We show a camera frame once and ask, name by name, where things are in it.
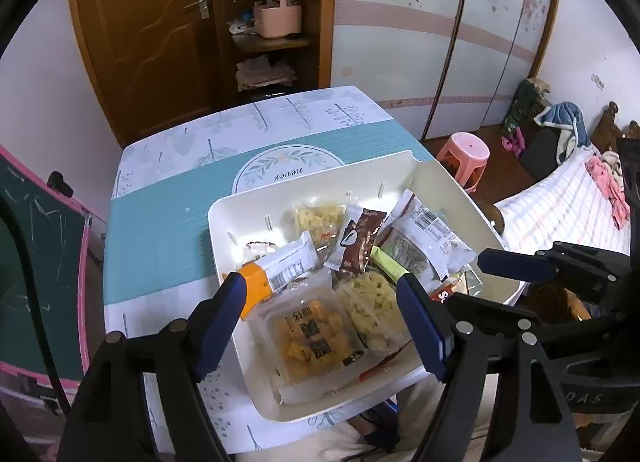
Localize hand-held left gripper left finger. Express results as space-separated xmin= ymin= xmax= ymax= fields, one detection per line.
xmin=57 ymin=271 xmax=249 ymax=462

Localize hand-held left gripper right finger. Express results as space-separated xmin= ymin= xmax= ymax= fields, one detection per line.
xmin=399 ymin=273 xmax=583 ymax=462

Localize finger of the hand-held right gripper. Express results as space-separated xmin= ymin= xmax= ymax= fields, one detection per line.
xmin=476 ymin=241 xmax=630 ymax=294
xmin=442 ymin=291 xmax=607 ymax=359

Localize red white cookie packet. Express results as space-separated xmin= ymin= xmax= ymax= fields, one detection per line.
xmin=429 ymin=278 xmax=483 ymax=308

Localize yellow cube cake packet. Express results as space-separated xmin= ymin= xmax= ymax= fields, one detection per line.
xmin=247 ymin=274 xmax=368 ymax=405

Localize white plastic tray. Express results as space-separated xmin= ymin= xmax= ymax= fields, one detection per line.
xmin=207 ymin=149 xmax=526 ymax=424

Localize brown wooden knob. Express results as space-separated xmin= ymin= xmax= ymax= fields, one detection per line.
xmin=480 ymin=202 xmax=505 ymax=233

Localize large pale bread packet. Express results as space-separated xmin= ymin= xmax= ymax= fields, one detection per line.
xmin=332 ymin=269 xmax=416 ymax=358

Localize green snack packet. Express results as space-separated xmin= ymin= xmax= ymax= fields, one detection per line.
xmin=370 ymin=247 xmax=408 ymax=285

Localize orange white snack packet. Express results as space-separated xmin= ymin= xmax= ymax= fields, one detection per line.
xmin=222 ymin=232 xmax=321 ymax=320

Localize silver snack packet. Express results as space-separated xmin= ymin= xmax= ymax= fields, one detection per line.
xmin=372 ymin=189 xmax=478 ymax=283

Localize brown snack packet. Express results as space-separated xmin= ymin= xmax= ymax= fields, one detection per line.
xmin=324 ymin=207 xmax=388 ymax=288

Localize dark bag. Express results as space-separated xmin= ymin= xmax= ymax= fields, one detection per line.
xmin=517 ymin=124 xmax=566 ymax=180

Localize pink cloth item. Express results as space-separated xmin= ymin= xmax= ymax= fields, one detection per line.
xmin=501 ymin=129 xmax=528 ymax=159

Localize pink clothes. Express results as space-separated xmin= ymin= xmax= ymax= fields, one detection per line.
xmin=585 ymin=151 xmax=632 ymax=230

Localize pink plastic stool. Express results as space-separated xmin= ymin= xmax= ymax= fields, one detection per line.
xmin=435 ymin=132 xmax=491 ymax=194

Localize small pale bread packet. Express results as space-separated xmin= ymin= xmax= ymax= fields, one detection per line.
xmin=291 ymin=199 xmax=348 ymax=248

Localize blue white towel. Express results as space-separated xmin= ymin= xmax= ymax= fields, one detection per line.
xmin=534 ymin=101 xmax=593 ymax=163

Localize dark green cloth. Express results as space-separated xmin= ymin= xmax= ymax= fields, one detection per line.
xmin=501 ymin=78 xmax=551 ymax=135

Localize wooden headboard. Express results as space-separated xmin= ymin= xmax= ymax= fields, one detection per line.
xmin=592 ymin=101 xmax=640 ymax=153

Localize black clip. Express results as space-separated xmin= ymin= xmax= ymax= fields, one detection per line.
xmin=46 ymin=171 xmax=75 ymax=198

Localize floral sliding wardrobe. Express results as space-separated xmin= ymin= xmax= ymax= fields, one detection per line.
xmin=330 ymin=0 xmax=566 ymax=143

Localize stack of papers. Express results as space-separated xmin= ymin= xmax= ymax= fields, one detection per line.
xmin=235 ymin=56 xmax=298 ymax=92

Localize wooden cabinet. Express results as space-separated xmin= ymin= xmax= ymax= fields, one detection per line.
xmin=67 ymin=0 xmax=223 ymax=148

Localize pink plastic basket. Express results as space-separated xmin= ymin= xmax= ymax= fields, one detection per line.
xmin=251 ymin=0 xmax=303 ymax=40

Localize wooden corner shelf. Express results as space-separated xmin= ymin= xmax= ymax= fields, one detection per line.
xmin=210 ymin=0 xmax=338 ymax=105

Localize black cable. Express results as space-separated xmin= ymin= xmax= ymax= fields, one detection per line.
xmin=0 ymin=197 xmax=76 ymax=418

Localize green chalkboard pink frame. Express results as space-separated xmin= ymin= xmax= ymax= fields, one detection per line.
xmin=0 ymin=144 xmax=108 ymax=383

